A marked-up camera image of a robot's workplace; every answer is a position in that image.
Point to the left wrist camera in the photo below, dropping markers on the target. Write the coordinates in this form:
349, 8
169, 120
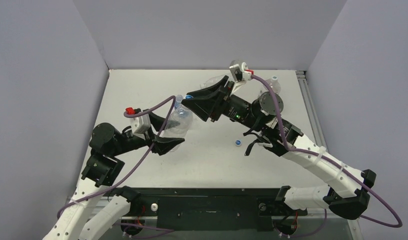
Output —
139, 124

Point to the aluminium rail frame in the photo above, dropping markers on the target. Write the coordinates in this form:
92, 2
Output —
317, 138

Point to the blue white bottle cap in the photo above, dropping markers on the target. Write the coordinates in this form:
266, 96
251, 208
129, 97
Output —
238, 143

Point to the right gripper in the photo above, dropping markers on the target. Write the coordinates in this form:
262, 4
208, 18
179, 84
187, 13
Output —
224, 102

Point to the blue label bottle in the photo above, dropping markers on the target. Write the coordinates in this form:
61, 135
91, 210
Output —
178, 101

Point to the clear bottle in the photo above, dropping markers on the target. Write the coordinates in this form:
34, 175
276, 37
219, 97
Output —
180, 120
212, 81

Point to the green orange label bottle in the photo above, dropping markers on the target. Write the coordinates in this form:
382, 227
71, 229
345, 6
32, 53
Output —
274, 84

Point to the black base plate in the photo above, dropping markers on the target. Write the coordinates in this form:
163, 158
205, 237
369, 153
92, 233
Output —
210, 209

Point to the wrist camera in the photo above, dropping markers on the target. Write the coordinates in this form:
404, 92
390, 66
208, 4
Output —
241, 74
139, 124

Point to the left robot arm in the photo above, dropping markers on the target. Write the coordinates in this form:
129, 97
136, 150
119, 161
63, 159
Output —
95, 205

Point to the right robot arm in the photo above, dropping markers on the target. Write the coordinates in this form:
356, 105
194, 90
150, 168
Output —
345, 189

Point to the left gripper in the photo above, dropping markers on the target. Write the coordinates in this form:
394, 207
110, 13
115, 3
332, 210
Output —
163, 144

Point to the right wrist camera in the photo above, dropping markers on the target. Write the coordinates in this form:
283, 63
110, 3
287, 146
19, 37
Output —
241, 74

